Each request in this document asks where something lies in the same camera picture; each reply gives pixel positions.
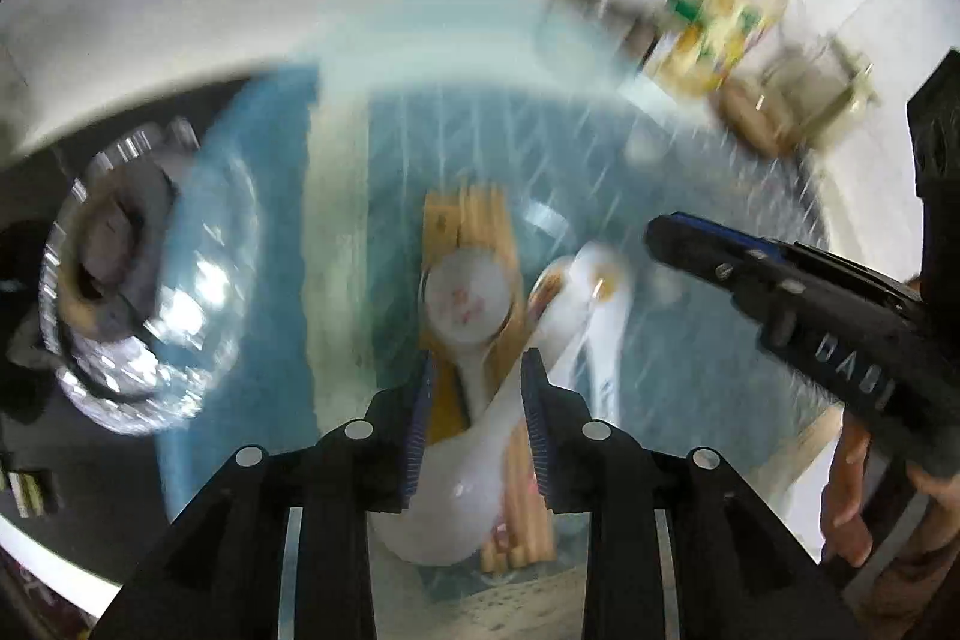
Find yellow dish soap bottle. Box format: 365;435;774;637
705;0;818;86

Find white spoon lettered handle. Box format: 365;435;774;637
581;242;638;423

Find foil burner liner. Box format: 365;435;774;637
37;119;260;438

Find silver lid spice jar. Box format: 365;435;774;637
622;10;668;71

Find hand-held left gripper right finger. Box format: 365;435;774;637
521;347;863;640

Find beige electric kettle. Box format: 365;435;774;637
757;32;878;154

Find gas burner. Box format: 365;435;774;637
56;164;185;345

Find glass jar white powder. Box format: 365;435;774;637
532;0;638;64

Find translucent blue plastic basin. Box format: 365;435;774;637
154;0;837;603

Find white spoon orange print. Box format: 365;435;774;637
527;256;582;341

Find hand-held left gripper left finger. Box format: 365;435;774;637
94;351;440;640

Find person's right hand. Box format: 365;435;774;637
819;416;875;566

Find black gas stove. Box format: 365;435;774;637
0;62;323;536

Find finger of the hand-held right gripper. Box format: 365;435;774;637
646;214;796;320
671;212;901;298

